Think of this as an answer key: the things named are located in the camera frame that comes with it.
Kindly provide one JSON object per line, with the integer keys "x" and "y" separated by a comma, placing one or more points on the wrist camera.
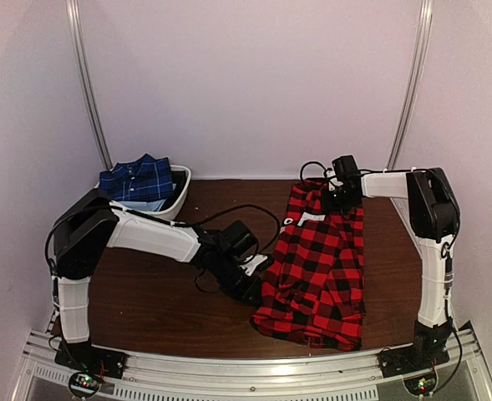
{"x": 346, "y": 171}
{"x": 239, "y": 243}

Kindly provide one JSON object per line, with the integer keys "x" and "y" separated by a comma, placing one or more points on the light blue shirt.
{"x": 141, "y": 206}

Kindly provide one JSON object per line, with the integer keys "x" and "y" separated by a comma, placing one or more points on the red black plaid shirt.
{"x": 313, "y": 293}

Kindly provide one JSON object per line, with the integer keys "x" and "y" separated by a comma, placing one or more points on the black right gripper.
{"x": 328, "y": 205}

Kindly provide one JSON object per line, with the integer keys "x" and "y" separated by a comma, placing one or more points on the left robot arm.
{"x": 79, "y": 237}

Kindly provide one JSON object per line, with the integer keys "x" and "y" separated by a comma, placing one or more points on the white plastic basin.
{"x": 181, "y": 180}

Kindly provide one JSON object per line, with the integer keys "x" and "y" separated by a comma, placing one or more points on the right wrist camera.
{"x": 346, "y": 171}

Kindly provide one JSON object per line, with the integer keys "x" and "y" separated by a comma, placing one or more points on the right aluminium frame post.
{"x": 420, "y": 49}

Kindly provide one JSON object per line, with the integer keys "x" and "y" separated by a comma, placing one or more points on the circuit board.
{"x": 84, "y": 385}
{"x": 420, "y": 385}

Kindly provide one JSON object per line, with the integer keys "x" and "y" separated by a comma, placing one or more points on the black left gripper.
{"x": 253, "y": 287}

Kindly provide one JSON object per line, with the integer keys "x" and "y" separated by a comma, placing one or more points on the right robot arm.
{"x": 433, "y": 215}

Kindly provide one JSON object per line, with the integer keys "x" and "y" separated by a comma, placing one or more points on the aluminium frame post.
{"x": 420, "y": 49}
{"x": 77, "y": 35}

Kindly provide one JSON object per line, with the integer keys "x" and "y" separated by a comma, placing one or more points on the right circuit board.
{"x": 420, "y": 385}

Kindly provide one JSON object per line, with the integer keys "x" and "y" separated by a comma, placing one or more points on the aluminium front rail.
{"x": 351, "y": 376}

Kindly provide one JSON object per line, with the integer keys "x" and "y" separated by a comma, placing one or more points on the blue plaid shirt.
{"x": 145, "y": 179}

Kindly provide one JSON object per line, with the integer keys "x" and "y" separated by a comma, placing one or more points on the left circuit board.
{"x": 84, "y": 385}

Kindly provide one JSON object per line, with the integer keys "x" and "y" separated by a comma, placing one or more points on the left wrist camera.
{"x": 239, "y": 243}

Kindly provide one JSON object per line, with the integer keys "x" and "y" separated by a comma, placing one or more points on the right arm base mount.
{"x": 428, "y": 347}

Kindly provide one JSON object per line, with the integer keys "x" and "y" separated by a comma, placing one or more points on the left aluminium frame post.
{"x": 77, "y": 35}

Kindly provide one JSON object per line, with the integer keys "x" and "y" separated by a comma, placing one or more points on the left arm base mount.
{"x": 78, "y": 353}

